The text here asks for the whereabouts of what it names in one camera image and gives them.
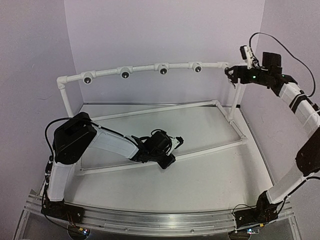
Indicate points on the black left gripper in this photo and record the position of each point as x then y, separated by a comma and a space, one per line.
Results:
164, 167

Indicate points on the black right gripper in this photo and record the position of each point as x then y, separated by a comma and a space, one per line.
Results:
243, 78

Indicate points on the white PVC pipe frame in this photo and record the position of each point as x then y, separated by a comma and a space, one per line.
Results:
163, 68

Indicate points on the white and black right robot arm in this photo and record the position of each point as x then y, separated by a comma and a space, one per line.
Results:
307, 161

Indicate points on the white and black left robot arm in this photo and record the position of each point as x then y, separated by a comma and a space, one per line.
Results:
79, 133

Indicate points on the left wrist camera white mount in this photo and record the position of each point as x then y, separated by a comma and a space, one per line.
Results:
176, 142

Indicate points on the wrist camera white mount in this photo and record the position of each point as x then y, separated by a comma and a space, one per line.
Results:
176, 142
248, 57

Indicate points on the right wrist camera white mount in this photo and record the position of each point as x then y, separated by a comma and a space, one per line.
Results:
248, 57

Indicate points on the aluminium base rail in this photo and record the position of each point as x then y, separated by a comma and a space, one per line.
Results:
155, 224

